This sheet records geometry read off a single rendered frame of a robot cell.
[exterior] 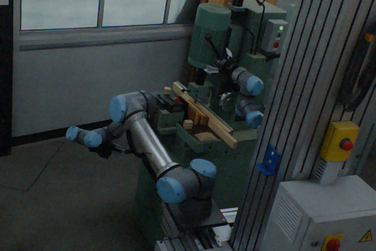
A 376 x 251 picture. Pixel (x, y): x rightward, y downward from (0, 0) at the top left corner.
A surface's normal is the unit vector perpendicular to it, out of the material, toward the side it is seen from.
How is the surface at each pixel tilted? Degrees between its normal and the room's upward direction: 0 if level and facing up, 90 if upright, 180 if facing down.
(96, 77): 90
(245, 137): 0
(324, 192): 0
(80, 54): 90
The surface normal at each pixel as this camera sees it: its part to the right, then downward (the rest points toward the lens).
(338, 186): 0.17, -0.88
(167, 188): -0.65, 0.29
